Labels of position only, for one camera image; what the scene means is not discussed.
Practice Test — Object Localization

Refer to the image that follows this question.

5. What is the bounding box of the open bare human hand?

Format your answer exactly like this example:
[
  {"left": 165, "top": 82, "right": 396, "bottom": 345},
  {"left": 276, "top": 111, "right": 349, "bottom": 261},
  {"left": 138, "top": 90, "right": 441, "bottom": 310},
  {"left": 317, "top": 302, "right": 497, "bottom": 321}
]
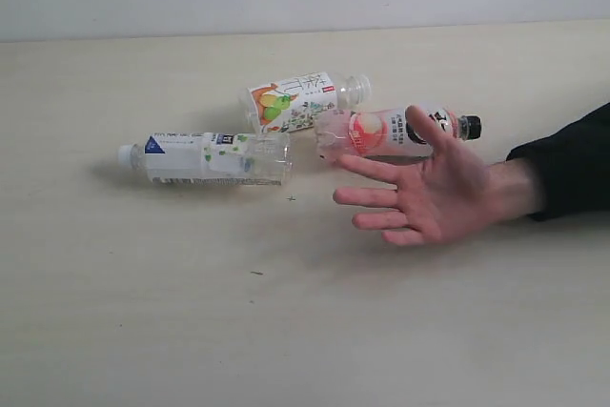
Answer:
[{"left": 333, "top": 106, "right": 544, "bottom": 246}]

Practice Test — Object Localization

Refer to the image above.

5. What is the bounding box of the pink peach drink bottle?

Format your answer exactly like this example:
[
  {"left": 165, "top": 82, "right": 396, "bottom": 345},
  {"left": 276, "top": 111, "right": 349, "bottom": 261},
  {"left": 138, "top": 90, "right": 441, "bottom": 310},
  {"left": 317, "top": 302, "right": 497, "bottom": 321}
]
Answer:
[{"left": 314, "top": 103, "right": 482, "bottom": 165}]

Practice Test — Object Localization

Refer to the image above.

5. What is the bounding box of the clear bottle with blue label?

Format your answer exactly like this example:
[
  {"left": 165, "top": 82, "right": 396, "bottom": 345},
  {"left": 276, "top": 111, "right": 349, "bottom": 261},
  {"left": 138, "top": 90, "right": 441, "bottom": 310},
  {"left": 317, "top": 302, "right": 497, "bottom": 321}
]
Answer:
[{"left": 117, "top": 132, "right": 292, "bottom": 186}]

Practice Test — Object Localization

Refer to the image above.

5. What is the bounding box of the tea bottle with fruit label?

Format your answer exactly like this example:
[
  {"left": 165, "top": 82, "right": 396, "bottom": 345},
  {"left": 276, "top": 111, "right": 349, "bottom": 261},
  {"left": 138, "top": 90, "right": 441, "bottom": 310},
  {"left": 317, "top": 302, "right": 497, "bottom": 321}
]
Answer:
[{"left": 238, "top": 71, "right": 372, "bottom": 133}]

